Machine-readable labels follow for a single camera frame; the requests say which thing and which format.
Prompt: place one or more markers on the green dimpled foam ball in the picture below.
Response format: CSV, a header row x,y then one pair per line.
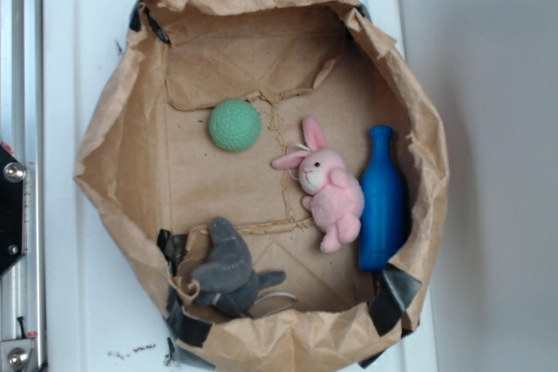
x,y
234,125

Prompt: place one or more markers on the brown paper bag tray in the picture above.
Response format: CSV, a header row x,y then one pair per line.
x,y
149,166

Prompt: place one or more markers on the pink plush bunny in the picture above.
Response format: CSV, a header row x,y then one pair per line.
x,y
331,193

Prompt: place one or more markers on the blue plastic bottle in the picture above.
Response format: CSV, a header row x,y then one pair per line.
x,y
383,219

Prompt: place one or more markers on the grey plush animal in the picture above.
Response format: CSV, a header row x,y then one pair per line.
x,y
227,280

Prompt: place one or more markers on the black metal bracket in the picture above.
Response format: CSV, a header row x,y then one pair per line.
x,y
13,174

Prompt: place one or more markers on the aluminium frame rail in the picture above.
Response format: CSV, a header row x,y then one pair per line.
x,y
23,317

